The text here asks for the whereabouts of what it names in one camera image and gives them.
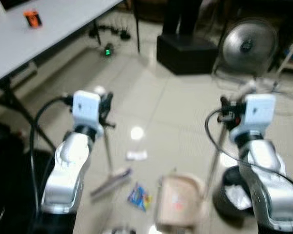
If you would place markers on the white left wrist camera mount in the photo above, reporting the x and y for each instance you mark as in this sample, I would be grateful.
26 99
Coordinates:
85 109

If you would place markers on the person in black clothes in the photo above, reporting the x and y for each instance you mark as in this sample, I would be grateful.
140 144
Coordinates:
180 17

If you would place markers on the small orange and black box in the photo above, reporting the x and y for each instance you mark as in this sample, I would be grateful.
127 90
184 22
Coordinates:
32 18

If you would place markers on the white folding table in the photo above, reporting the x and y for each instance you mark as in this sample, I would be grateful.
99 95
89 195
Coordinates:
49 34

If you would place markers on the blue snack wrapper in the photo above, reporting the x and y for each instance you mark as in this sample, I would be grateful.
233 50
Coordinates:
139 196

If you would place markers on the white metal stand leg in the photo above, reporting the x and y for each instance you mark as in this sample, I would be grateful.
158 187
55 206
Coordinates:
288 53

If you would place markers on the black floor box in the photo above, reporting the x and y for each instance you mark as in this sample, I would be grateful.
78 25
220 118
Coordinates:
185 53

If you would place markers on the silver floor fan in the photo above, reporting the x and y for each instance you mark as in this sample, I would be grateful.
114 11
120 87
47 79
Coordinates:
249 46

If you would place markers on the black waste bin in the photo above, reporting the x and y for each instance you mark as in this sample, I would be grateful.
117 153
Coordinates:
219 200

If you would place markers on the white paper scrap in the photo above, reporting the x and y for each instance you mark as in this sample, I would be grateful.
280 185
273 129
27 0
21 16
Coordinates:
136 155

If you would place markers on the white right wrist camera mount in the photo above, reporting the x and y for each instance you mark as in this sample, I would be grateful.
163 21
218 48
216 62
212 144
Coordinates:
260 111

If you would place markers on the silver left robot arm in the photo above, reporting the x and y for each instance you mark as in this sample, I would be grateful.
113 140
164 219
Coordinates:
68 165

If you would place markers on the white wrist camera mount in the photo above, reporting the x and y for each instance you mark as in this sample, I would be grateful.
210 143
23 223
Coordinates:
260 111
85 109

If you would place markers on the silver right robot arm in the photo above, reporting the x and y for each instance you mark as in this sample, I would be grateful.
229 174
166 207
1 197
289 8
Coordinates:
268 180

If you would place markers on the black device with green light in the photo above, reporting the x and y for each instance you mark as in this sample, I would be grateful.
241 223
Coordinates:
107 49

